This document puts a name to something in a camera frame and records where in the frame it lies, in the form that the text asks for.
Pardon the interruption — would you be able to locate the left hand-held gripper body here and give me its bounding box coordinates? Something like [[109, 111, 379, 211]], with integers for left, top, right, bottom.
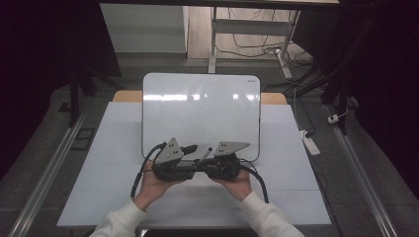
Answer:
[[151, 137, 196, 183]]

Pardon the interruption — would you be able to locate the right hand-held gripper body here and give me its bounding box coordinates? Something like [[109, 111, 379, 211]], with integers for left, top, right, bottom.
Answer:
[[205, 141, 251, 182]]

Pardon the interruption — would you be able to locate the white whiteboard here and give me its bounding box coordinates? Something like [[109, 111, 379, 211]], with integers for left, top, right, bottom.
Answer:
[[141, 72, 262, 163]]

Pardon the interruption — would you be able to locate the person's right hand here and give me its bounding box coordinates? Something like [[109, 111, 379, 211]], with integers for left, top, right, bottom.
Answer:
[[209, 169, 253, 202]]

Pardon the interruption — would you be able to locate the person's left hand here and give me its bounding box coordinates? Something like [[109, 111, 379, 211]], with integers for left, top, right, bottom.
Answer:
[[132, 160, 186, 212]]

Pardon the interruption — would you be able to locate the wooden board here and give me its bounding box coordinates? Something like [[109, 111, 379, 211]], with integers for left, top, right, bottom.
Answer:
[[112, 90, 289, 106]]

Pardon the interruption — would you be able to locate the black floor plate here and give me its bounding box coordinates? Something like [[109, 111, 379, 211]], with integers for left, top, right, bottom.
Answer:
[[70, 127, 97, 152]]

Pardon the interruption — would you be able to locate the white cabinet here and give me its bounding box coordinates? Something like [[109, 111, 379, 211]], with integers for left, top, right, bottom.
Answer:
[[100, 3, 190, 54]]

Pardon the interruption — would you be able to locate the dark curtain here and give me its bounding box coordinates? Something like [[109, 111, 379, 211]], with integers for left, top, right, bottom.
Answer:
[[292, 0, 419, 200], [0, 0, 124, 181]]

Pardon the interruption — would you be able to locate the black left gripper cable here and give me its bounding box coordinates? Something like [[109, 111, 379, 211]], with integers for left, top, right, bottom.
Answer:
[[129, 141, 168, 199]]

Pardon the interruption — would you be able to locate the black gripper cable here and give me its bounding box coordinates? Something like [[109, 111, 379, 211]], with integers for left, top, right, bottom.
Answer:
[[239, 158, 270, 204], [129, 141, 168, 199]]

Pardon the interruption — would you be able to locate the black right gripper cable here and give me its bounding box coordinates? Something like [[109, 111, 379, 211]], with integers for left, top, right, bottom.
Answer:
[[239, 158, 270, 204]]

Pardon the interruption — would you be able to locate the metal floor rail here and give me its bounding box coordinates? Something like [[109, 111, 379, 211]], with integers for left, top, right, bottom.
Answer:
[[324, 104, 399, 237], [7, 98, 91, 237]]

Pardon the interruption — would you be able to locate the white desk frame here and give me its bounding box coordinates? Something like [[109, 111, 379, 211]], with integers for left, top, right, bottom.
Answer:
[[208, 6, 301, 80]]

